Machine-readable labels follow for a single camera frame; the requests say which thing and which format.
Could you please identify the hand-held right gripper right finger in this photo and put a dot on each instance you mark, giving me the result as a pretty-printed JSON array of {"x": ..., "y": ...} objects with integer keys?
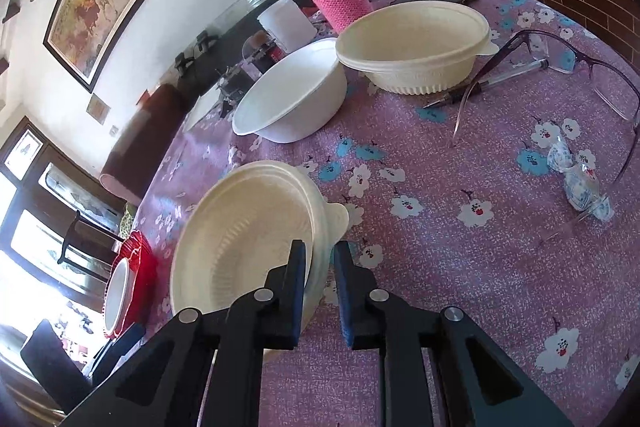
[{"x": 342, "y": 297}]

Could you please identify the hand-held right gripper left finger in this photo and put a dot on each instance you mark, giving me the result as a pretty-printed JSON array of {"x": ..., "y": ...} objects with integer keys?
[{"x": 299, "y": 292}]

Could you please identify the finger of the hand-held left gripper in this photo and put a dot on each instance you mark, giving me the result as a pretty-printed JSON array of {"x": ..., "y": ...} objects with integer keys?
[
  {"x": 55, "y": 362},
  {"x": 117, "y": 352}
]

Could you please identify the white plate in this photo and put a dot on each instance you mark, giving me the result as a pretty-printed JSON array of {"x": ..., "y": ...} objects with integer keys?
[{"x": 117, "y": 292}]

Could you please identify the cream plastic bowl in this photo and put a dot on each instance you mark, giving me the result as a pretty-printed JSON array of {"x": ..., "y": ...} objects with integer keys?
[
  {"x": 240, "y": 232},
  {"x": 410, "y": 32}
]

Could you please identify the white foam bowl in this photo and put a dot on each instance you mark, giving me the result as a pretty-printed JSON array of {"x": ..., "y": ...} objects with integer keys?
[{"x": 290, "y": 87}]

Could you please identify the dark wooden chair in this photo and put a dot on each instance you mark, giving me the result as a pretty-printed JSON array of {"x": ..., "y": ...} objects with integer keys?
[{"x": 70, "y": 237}]

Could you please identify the green seat cushion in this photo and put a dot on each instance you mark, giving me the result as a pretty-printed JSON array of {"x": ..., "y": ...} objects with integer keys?
[{"x": 128, "y": 217}]

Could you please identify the white paper sheet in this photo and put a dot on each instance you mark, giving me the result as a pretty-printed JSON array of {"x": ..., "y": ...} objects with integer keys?
[{"x": 202, "y": 112}]

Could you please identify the black cylindrical motor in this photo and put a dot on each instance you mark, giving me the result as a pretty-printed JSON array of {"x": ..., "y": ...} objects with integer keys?
[{"x": 232, "y": 92}]

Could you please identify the wooden glass door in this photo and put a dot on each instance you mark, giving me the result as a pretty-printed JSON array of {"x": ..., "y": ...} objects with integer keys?
[{"x": 30, "y": 147}]

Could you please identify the maroon sofa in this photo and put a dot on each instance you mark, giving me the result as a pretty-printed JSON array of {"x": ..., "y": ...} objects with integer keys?
[{"x": 145, "y": 132}]

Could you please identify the clear ballpoint pen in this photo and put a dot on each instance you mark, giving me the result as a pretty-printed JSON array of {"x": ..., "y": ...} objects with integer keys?
[{"x": 450, "y": 98}]

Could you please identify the small coffee grinder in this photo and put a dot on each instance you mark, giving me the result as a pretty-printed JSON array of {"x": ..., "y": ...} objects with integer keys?
[{"x": 267, "y": 57}]

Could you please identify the black leather sofa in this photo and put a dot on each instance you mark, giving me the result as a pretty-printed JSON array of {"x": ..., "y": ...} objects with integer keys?
[{"x": 205, "y": 67}]

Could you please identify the small framed picture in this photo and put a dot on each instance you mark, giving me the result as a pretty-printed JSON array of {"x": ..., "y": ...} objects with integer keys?
[{"x": 98, "y": 108}]

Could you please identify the black clamp device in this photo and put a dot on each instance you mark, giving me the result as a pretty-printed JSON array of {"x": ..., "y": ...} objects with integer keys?
[
  {"x": 185, "y": 63},
  {"x": 208, "y": 41}
]

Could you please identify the blue white wrapped candy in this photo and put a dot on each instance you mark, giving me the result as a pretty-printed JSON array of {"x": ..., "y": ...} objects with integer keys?
[
  {"x": 582, "y": 192},
  {"x": 560, "y": 154}
]

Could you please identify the white plastic container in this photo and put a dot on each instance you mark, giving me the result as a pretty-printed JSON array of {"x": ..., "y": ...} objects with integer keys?
[{"x": 287, "y": 24}]

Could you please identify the wall switch plate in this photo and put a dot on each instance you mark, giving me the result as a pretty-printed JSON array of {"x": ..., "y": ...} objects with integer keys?
[{"x": 114, "y": 131}]

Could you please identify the purple frame eyeglasses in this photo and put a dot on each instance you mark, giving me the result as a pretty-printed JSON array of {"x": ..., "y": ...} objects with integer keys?
[{"x": 522, "y": 36}]

